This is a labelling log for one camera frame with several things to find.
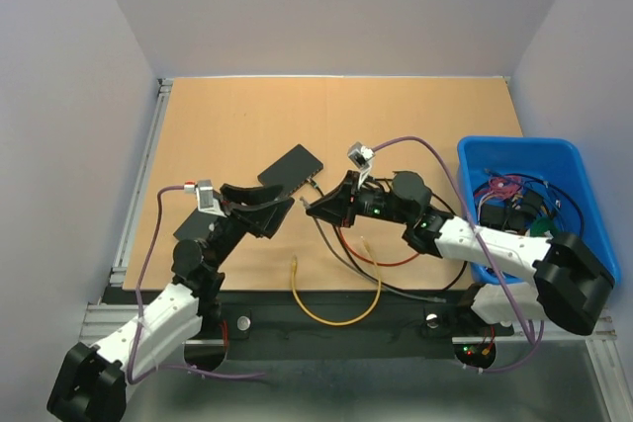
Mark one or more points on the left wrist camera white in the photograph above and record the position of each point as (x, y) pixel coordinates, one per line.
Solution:
(207, 202)

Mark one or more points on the flat black box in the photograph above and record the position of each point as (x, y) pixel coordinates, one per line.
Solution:
(196, 226)

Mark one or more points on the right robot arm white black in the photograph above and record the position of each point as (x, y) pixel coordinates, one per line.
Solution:
(559, 278)

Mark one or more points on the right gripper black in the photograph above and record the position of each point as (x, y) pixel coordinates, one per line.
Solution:
(333, 206)

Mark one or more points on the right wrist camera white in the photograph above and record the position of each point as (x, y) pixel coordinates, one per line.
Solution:
(362, 157)

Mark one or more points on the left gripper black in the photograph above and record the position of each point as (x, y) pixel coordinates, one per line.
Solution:
(260, 218)

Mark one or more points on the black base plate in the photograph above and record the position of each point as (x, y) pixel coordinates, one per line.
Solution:
(335, 325)

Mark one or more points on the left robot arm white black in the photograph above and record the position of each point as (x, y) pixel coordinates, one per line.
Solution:
(142, 345)

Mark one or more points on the blue plastic bin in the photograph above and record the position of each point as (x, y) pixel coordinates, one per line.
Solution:
(535, 186)

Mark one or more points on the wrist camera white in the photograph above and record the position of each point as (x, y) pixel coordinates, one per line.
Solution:
(207, 202)
(362, 157)

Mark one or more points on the aluminium frame rail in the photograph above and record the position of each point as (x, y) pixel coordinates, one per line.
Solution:
(133, 204)

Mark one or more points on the black network switch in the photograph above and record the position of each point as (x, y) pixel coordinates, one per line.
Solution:
(291, 171)

